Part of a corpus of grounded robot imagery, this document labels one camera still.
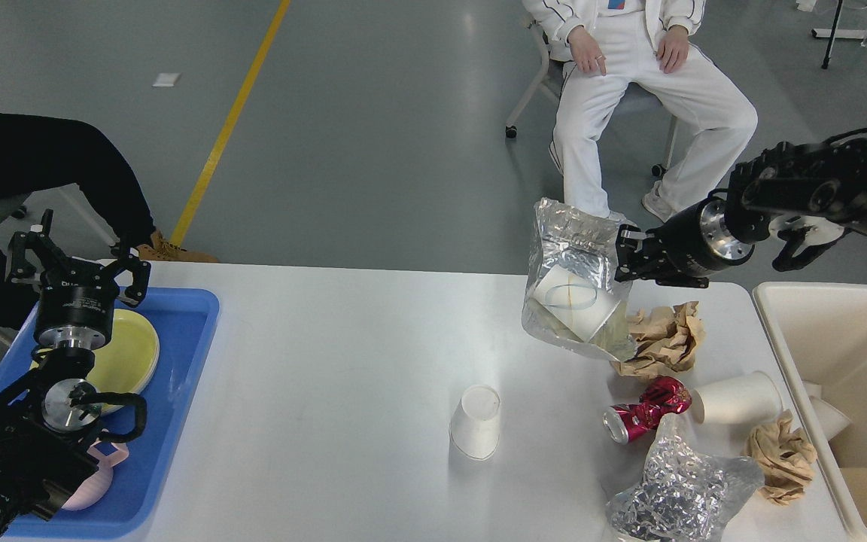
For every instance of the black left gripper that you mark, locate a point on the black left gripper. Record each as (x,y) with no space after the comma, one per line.
(69,314)

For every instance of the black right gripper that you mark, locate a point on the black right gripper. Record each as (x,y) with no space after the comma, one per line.
(684,251)

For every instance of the silver foil pouch with paper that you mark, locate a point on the silver foil pouch with paper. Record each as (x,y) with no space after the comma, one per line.
(572,299)

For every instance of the yellow round plastic plate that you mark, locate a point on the yellow round plastic plate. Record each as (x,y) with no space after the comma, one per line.
(91,357)

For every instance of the pink ribbed mug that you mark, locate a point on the pink ribbed mug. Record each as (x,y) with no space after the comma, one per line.
(96,486)

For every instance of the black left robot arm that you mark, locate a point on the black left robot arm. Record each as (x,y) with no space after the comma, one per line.
(40,468)

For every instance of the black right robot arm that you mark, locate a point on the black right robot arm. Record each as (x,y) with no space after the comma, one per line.
(808,196)

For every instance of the person in black trousers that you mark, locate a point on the person in black trousers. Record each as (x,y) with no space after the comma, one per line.
(42,153)

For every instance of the white wheeled chair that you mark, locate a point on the white wheeled chair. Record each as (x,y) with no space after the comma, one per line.
(549,78)

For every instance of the crushed red soda can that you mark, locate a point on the crushed red soda can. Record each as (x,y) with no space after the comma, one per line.
(664,395)

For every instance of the white paper cup lying sideways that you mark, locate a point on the white paper cup lying sideways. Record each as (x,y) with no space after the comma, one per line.
(748,398)

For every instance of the white paper cup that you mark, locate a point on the white paper cup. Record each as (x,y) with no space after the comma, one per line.
(475,426)

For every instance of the beige plastic bin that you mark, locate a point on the beige plastic bin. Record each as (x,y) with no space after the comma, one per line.
(819,336)

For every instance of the crumpled silver foil bag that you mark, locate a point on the crumpled silver foil bag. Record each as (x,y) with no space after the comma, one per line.
(682,495)

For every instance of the small crumpled brown paper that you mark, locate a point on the small crumpled brown paper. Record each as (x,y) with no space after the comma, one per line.
(785,456)

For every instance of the white stand base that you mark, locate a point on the white stand base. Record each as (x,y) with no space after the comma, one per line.
(862,30)

